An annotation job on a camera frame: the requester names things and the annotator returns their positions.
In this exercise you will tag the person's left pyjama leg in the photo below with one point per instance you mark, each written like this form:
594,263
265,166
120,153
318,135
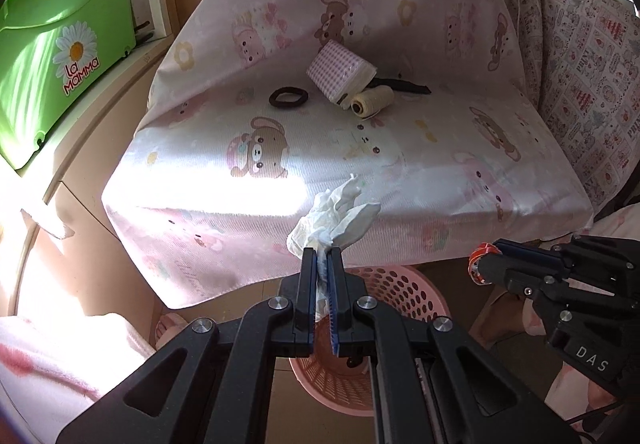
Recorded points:
50,364

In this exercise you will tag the person's pyjama leg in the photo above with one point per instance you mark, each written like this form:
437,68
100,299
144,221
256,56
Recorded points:
570,394
50,364

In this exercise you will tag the white tissue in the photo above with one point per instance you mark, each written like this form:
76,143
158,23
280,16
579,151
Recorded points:
330,219

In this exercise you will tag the green plastic storage box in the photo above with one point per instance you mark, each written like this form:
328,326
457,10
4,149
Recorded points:
55,49

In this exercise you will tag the orange white ribbon curl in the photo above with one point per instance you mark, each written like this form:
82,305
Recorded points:
475,269

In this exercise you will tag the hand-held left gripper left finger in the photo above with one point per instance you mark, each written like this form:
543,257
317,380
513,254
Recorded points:
310,284

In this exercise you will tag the person's right pyjama leg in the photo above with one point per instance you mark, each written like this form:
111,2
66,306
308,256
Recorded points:
570,394

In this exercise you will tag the pink patterned print cloth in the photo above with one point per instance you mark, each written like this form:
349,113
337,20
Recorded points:
585,74

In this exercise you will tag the purple checkered tissue packet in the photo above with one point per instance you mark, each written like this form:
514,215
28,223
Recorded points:
337,71

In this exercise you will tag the pink plastic basket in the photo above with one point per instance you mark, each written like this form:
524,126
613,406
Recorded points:
400,294

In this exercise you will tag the cream thread spool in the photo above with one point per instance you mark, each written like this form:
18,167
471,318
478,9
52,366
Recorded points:
370,101

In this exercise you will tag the beige cabinet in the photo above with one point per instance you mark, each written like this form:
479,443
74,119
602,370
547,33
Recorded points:
75,204

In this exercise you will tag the pink slipper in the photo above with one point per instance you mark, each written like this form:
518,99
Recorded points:
167,329

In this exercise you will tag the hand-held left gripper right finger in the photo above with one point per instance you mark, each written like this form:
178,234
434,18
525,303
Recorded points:
336,289

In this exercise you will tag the pink bear-print seat cushion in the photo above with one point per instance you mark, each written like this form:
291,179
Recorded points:
210,204

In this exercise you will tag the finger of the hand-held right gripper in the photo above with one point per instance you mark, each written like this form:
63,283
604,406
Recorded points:
515,274
530,250

